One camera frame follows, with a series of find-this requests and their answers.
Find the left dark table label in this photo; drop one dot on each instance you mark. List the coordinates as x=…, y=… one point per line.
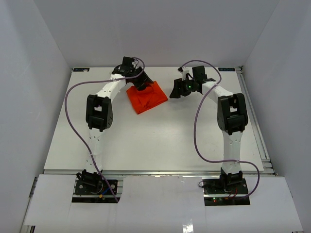
x=81, y=69

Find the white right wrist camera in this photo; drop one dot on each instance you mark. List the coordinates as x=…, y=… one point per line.
x=184, y=71

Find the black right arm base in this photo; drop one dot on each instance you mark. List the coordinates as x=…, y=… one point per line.
x=227, y=184

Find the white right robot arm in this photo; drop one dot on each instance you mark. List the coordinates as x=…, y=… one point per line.
x=232, y=118

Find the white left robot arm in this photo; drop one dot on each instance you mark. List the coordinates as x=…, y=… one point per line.
x=99, y=115

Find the aluminium table edge rail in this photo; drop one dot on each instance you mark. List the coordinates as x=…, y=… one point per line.
x=268, y=169

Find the aluminium front table rail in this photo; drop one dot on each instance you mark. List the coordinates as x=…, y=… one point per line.
x=128, y=172

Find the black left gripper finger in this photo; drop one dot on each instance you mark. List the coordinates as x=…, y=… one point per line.
x=141, y=86
x=145, y=78

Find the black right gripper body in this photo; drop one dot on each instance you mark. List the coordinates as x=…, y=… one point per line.
x=188, y=87

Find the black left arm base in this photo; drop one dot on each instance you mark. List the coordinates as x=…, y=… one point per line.
x=91, y=184

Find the dark table label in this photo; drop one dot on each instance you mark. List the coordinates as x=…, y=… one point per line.
x=226, y=69
x=81, y=69

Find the orange t shirt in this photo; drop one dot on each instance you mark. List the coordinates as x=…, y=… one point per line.
x=146, y=99

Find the right dark table label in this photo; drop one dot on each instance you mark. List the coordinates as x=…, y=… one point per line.
x=226, y=69

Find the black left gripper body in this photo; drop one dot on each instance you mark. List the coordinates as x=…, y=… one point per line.
x=136, y=80

